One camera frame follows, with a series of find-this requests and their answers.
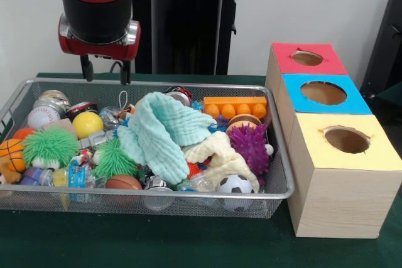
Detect small soccer ball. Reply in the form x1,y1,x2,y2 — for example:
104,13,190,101
217,174,255,194

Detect white baseball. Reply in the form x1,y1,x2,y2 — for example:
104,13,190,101
27,106,61,130

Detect mint green cloth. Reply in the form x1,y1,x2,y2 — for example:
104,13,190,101
117,92,218,186

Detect yellow ball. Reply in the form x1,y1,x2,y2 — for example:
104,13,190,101
72,111,104,139

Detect purple spiky toy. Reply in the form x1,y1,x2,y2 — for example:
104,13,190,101
226,122,274,177

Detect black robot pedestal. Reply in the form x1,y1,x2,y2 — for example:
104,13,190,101
131,0,252,76

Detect wooden box with three holes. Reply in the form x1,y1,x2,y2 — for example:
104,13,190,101
265,41,402,239

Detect cream yellow cloth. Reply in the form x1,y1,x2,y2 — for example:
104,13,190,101
182,130,260,194

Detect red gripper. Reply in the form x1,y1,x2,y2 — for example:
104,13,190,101
58,13,141,85

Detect silver mesh bin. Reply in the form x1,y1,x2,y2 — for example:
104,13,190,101
0,77,295,220

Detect green spiky ball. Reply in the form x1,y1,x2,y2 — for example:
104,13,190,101
92,138,139,178

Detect long orange toy brick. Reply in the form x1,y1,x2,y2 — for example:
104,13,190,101
202,95,268,120

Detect black upright panel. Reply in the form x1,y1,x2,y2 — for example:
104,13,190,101
359,0,402,95

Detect small orange basketball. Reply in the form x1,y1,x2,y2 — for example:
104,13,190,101
0,138,26,173

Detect green spiky toy with eyes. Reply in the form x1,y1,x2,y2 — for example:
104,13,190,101
21,127,79,170

